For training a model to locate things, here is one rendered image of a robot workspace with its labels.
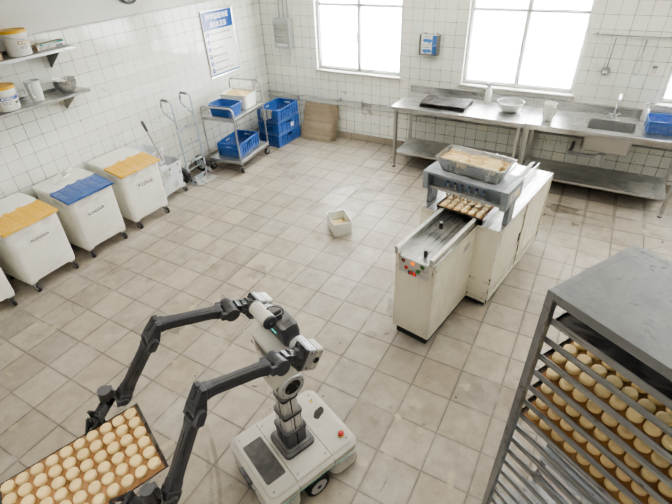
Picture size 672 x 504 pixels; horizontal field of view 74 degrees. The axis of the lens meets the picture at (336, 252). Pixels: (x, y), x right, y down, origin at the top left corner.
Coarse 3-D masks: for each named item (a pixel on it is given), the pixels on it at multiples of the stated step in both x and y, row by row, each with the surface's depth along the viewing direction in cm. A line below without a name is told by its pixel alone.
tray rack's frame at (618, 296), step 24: (600, 264) 158; (624, 264) 158; (648, 264) 157; (576, 288) 148; (600, 288) 148; (624, 288) 148; (648, 288) 147; (576, 312) 142; (600, 312) 139; (624, 312) 139; (648, 312) 138; (624, 336) 131; (648, 336) 130; (648, 360) 126
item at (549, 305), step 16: (544, 304) 152; (544, 320) 154; (544, 336) 159; (528, 352) 166; (528, 368) 169; (528, 384) 175; (512, 416) 187; (512, 432) 193; (496, 464) 209; (496, 480) 217
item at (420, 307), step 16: (432, 224) 365; (448, 224) 364; (464, 224) 363; (416, 240) 347; (432, 240) 347; (448, 240) 346; (464, 240) 350; (416, 256) 330; (432, 256) 330; (448, 256) 333; (464, 256) 363; (400, 272) 345; (432, 272) 324; (448, 272) 346; (464, 272) 379; (400, 288) 354; (416, 288) 343; (432, 288) 332; (448, 288) 359; (464, 288) 395; (400, 304) 363; (416, 304) 351; (432, 304) 343; (448, 304) 374; (400, 320) 373; (416, 320) 360; (432, 320) 356; (416, 336) 374
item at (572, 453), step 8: (528, 416) 187; (536, 416) 185; (536, 424) 184; (544, 424) 182; (544, 432) 181; (552, 432) 179; (552, 440) 178; (560, 440) 177; (568, 448) 174; (576, 456) 172; (584, 464) 169; (592, 472) 166; (600, 480) 165; (608, 480) 163; (608, 488) 162; (616, 488) 160; (616, 496) 160; (624, 496) 158
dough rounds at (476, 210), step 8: (448, 200) 380; (456, 200) 379; (464, 200) 379; (472, 200) 378; (456, 208) 368; (464, 208) 368; (472, 208) 367; (480, 208) 370; (488, 208) 369; (480, 216) 358
